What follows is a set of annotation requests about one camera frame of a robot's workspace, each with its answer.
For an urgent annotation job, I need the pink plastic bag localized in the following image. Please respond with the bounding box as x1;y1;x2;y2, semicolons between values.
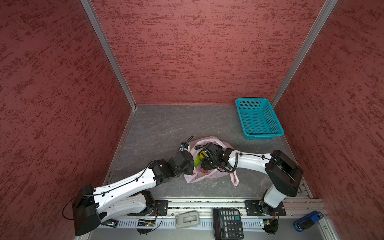
184;136;240;187

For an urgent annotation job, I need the grey plastic device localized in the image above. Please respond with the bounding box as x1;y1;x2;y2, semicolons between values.
175;211;200;229

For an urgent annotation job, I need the circuit board with wires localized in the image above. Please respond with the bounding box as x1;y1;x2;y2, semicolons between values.
263;212;279;235
136;207;164;235

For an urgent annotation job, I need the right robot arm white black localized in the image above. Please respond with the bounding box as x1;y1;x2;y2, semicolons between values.
195;143;303;215

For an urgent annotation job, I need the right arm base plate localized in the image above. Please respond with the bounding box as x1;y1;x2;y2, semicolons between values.
245;200;287;217

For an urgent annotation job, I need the teal plastic basket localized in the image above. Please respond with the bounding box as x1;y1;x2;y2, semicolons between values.
235;98;284;140

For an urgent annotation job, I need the right circuit board with wires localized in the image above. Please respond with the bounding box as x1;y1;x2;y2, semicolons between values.
263;212;279;235

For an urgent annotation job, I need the black calculator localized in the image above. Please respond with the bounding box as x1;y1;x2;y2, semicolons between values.
212;209;244;240

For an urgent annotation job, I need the left circuit board with wires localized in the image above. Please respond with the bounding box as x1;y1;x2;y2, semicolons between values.
136;207;164;235

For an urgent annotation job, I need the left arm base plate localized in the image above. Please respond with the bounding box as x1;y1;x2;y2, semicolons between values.
128;200;169;216

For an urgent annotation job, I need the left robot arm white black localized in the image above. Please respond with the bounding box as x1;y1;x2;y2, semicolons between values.
72;150;194;236

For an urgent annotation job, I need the blue handheld device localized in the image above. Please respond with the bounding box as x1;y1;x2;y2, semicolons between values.
294;211;324;232

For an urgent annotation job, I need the green fruit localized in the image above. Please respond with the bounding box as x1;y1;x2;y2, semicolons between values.
194;155;201;167

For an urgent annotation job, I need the yellow fruit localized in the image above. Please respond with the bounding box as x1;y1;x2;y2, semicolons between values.
199;151;209;160

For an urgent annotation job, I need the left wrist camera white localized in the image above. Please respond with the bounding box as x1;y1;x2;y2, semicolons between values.
179;143;191;152

